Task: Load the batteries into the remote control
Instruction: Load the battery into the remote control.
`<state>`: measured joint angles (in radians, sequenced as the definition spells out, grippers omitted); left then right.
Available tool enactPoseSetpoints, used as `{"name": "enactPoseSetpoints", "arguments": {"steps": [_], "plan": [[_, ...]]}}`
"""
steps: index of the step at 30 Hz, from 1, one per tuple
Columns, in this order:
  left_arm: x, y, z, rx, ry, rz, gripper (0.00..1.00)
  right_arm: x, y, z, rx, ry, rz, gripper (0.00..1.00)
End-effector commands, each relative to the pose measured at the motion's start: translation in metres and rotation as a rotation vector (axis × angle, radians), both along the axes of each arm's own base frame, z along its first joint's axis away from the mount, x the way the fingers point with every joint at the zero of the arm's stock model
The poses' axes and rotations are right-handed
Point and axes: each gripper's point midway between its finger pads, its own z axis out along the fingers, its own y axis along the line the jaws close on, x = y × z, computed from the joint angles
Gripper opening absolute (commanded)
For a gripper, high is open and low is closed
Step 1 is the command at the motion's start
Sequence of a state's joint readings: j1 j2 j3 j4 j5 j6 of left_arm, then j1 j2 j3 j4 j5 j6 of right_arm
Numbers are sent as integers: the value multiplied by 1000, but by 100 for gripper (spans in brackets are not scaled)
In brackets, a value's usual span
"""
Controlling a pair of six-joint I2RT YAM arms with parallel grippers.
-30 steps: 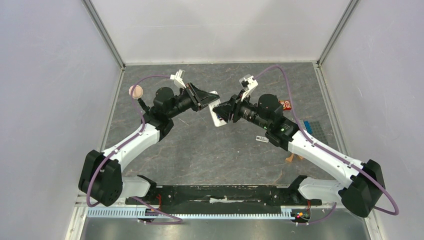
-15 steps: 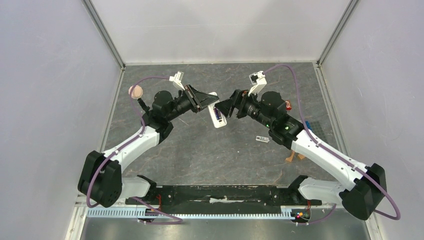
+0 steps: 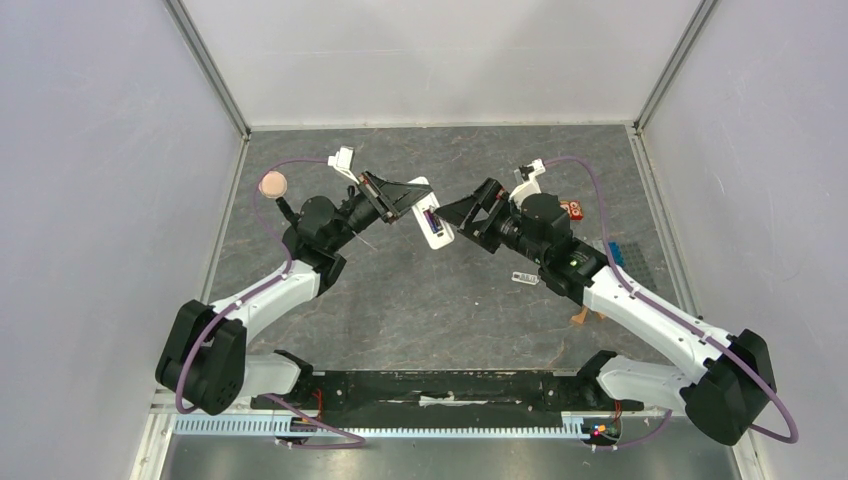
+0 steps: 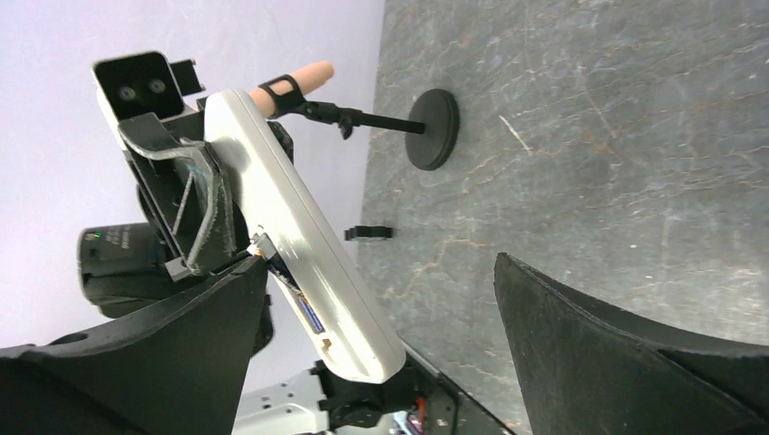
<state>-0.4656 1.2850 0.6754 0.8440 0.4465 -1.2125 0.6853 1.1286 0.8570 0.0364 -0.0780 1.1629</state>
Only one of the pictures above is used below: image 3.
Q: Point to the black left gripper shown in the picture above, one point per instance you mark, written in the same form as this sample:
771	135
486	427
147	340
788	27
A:
405	195

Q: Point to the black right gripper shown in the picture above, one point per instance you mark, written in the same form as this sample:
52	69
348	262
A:
490	214

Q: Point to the purple battery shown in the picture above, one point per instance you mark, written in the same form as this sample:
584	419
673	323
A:
433	222

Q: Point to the white remote control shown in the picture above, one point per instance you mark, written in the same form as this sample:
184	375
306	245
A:
446	237

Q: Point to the white remote battery cover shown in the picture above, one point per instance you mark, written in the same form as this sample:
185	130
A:
525	278

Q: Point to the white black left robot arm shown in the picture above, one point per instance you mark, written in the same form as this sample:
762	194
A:
205	360

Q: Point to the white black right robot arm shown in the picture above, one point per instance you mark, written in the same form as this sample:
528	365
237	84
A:
716	378

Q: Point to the wooden toy piece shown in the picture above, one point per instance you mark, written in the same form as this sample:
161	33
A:
586	314

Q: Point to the blue grey toy brick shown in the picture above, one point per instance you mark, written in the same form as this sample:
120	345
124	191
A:
616	253

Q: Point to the grey studded baseplate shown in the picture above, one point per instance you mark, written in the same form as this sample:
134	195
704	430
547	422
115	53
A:
636	266

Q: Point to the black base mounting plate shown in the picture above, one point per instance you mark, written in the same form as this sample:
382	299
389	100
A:
450	398

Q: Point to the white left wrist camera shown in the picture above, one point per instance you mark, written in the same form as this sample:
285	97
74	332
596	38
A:
341	162

